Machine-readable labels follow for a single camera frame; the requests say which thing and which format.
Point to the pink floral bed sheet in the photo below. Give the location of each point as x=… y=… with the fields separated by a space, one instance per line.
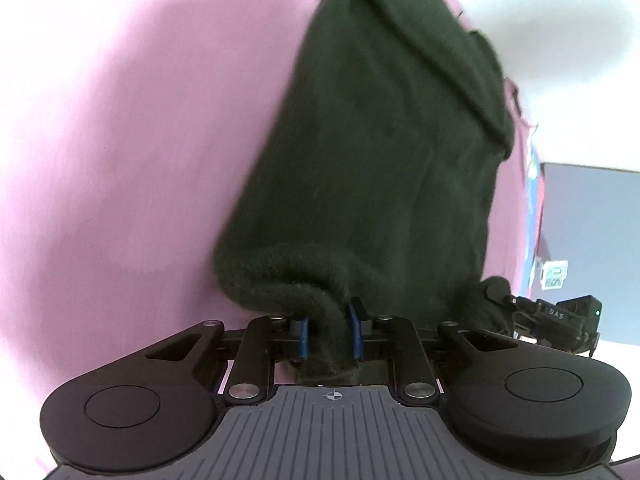
x=125 y=135

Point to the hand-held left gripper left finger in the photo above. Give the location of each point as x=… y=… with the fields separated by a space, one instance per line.
x=301 y=336

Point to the dark grey panel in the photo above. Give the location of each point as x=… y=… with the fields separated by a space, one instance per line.
x=595 y=230

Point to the black knit sweater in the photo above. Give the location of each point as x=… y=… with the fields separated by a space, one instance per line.
x=380 y=160

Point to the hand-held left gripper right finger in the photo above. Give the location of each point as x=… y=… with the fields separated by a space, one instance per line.
x=356 y=332

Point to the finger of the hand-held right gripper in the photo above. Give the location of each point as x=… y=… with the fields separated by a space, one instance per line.
x=500 y=292

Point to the white printed tag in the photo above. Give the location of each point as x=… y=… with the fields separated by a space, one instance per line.
x=555 y=276

